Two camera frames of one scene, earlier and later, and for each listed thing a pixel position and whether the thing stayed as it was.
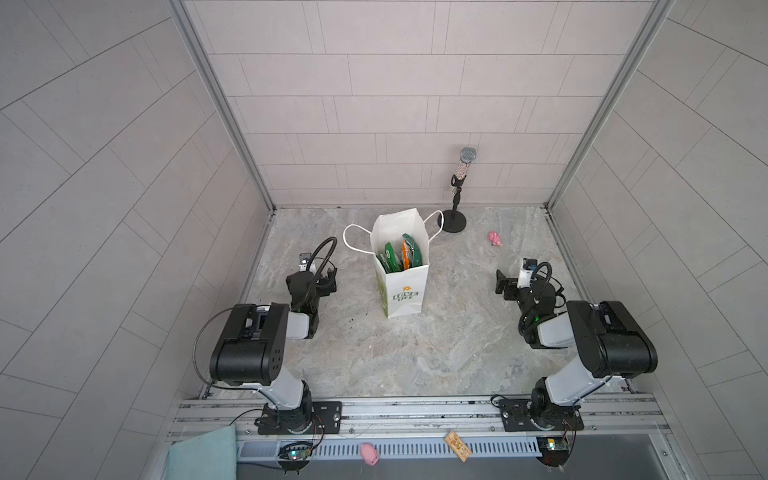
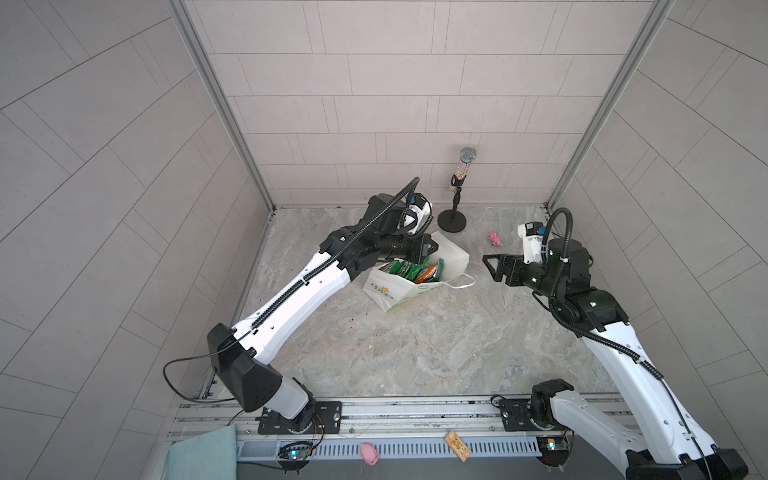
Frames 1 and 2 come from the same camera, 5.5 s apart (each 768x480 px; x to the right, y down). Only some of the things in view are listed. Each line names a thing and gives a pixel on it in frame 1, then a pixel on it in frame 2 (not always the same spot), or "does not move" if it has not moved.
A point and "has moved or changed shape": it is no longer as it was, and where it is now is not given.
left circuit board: [294, 455] does not move
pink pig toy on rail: [370, 454] does not move
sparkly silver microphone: [467, 156] does not move
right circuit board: [552, 451] does not move
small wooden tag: [462, 450] does not move
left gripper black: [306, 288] -> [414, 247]
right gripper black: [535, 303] -> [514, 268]
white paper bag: [402, 291] has moved or changed shape
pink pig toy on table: [494, 238] does not move
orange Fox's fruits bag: [405, 254] has moved or changed shape
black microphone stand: [454, 221] does not move
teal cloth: [208, 457] does not move
